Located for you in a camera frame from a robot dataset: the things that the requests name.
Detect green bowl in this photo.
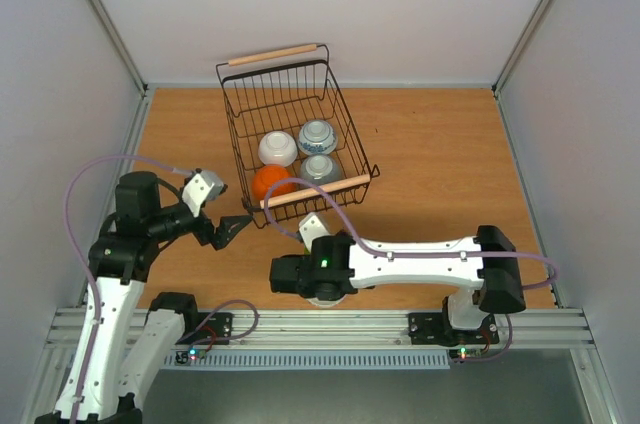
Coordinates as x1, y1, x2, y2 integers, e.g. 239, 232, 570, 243
307, 297, 345, 308

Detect orange bowl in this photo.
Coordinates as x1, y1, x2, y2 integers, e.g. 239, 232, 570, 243
251, 164, 296, 201

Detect plain white bowl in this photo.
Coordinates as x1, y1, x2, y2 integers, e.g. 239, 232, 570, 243
258, 131, 298, 167

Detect grey scale pattern bowl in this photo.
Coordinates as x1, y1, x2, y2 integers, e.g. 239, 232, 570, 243
299, 154, 343, 185

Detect blue floral porcelain bowl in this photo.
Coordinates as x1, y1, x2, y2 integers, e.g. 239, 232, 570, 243
297, 119, 338, 156

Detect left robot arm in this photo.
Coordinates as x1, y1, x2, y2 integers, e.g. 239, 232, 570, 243
36, 169, 250, 423

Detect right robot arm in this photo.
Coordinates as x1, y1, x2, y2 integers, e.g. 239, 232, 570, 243
269, 219, 526, 347

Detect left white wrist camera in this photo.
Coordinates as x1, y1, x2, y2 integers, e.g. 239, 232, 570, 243
181, 170, 225, 217

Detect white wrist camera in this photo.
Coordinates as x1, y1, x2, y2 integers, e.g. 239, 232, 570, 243
298, 212, 330, 252
181, 170, 225, 217

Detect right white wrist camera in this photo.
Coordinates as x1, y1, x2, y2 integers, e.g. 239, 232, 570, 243
298, 212, 330, 252

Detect black wire dish rack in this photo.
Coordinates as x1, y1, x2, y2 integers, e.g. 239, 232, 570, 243
216, 44, 379, 228

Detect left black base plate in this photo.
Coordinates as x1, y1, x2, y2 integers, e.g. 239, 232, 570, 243
177, 312, 233, 345

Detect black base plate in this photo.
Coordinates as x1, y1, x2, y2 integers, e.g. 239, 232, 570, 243
177, 312, 233, 345
407, 312, 500, 348

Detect blue slotted cable duct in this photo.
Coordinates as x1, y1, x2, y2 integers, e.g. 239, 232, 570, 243
160, 349, 450, 372

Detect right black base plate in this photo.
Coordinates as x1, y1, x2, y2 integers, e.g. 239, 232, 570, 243
407, 312, 500, 348

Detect aluminium mounting rail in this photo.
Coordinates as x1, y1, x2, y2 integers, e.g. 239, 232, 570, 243
45, 307, 596, 351

